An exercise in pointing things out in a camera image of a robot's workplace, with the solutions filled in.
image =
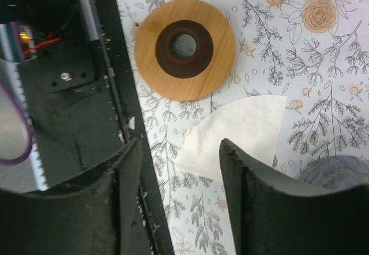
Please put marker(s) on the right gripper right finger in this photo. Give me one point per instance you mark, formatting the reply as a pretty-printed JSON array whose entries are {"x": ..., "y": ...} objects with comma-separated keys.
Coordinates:
[{"x": 272, "y": 213}]

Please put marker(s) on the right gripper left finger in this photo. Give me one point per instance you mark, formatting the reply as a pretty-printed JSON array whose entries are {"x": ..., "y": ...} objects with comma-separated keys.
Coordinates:
[{"x": 95, "y": 212}]

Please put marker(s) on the glass coffee server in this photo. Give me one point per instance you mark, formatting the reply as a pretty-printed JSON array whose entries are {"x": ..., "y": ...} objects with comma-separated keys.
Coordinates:
[{"x": 336, "y": 172}]

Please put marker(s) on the white paper coffee filter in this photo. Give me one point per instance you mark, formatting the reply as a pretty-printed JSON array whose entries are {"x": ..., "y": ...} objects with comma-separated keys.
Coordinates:
[{"x": 252, "y": 123}]

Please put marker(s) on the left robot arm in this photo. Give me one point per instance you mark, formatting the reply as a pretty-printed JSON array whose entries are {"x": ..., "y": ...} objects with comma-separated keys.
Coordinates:
[{"x": 42, "y": 15}]

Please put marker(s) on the floral table mat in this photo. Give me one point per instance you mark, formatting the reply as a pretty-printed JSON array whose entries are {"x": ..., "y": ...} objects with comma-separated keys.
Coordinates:
[{"x": 314, "y": 52}]

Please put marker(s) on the white cable duct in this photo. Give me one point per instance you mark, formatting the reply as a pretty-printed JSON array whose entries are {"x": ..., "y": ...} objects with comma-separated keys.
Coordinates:
[{"x": 21, "y": 165}]

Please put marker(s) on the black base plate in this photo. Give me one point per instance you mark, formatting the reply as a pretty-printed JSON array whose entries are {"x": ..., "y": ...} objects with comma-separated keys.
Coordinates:
[{"x": 84, "y": 108}]

